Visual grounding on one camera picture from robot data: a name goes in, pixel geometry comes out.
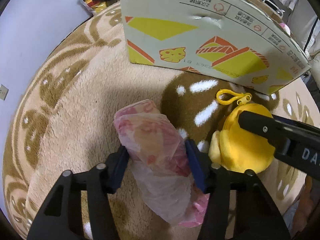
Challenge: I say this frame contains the plastic bag of snacks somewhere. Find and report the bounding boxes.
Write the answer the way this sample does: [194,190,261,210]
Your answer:
[79,0,107,16]

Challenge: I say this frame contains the pink tissue pack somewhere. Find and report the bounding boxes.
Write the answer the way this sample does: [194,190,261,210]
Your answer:
[113,100,209,228]

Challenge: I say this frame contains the beige patterned carpet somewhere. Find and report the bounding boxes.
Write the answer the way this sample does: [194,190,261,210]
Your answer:
[2,3,319,239]

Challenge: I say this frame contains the upper wall socket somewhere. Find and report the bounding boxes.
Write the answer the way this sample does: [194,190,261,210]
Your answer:
[0,85,9,100]

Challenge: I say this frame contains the white rolling cart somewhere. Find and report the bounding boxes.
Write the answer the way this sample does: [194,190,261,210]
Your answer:
[263,0,285,17]

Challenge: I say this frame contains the open cardboard box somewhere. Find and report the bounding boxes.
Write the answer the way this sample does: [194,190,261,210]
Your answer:
[120,0,311,95]

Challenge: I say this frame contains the yellow round plush keychain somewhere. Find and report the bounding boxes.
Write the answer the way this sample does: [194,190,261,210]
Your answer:
[208,89,275,173]

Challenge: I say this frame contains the white softbox light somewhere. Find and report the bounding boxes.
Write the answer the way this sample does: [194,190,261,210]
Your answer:
[288,0,319,59]

